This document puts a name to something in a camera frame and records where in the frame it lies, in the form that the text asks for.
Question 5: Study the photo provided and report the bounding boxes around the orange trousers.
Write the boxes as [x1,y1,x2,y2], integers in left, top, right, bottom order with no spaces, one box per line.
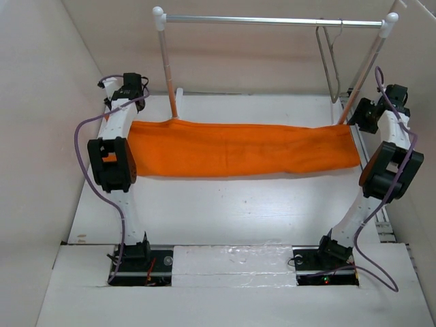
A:
[128,119,360,178]

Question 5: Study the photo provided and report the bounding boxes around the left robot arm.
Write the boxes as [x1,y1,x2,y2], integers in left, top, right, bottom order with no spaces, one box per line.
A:
[87,73,152,273]

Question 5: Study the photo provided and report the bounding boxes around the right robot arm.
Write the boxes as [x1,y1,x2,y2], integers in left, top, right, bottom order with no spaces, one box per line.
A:
[315,84,424,268]

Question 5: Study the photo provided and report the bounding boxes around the grey clothes hanger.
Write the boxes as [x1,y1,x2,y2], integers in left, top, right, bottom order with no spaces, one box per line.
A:
[315,20,343,104]

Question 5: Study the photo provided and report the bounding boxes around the white clothes rack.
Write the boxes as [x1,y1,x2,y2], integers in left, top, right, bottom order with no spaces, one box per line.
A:
[152,6,399,124]

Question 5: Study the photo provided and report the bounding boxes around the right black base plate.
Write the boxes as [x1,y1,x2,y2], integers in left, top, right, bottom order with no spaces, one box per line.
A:
[287,246,359,286]

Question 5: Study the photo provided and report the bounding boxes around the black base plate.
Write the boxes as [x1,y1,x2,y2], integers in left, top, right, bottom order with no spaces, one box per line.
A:
[108,248,174,287]
[287,246,359,286]

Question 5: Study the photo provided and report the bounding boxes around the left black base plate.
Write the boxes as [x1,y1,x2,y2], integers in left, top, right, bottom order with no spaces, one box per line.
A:
[108,248,174,287]

